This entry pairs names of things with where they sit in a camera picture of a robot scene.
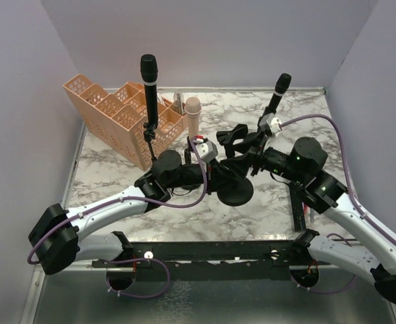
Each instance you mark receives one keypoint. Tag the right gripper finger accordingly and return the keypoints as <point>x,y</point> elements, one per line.
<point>239,164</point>
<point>251,140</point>

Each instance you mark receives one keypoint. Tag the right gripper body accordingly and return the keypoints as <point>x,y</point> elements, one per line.
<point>258,155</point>

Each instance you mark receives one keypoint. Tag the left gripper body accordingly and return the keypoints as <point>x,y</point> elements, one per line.
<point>210,175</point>

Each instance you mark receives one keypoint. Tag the black round-base stand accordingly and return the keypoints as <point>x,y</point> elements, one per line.
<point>187,153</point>
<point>242,189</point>
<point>265,111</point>

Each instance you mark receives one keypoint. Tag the black slim microphone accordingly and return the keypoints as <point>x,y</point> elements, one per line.
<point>281,87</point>

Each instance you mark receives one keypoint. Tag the beige microphone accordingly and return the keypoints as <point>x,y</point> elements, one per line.
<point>193,110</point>

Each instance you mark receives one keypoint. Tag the black tripod mic stand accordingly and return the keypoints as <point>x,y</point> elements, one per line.
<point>149,136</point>

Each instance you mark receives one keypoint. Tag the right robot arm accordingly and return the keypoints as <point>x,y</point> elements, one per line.
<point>322,192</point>

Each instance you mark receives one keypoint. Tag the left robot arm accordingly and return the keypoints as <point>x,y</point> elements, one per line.
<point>63,236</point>

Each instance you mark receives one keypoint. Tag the black microphone silver grille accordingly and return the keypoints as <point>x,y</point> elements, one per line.
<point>297,209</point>

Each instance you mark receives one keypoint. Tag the pens in white packet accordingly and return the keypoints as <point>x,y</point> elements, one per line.
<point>308,212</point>

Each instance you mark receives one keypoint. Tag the clear ruler in organizer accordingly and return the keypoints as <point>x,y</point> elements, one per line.
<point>178,103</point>

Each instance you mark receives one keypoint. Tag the markers in organizer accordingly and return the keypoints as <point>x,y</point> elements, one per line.
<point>160,99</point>

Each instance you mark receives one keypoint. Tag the peach plastic desk organizer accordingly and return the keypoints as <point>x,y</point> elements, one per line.
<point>117,119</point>

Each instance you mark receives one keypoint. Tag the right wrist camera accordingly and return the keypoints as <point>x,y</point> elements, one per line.
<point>275,126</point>

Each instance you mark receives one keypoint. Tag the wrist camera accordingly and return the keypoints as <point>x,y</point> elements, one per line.
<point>204,148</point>
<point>275,126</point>

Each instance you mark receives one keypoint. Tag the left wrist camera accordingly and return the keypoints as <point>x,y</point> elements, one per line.
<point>204,148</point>

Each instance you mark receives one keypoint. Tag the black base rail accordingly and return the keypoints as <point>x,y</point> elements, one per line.
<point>206,261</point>

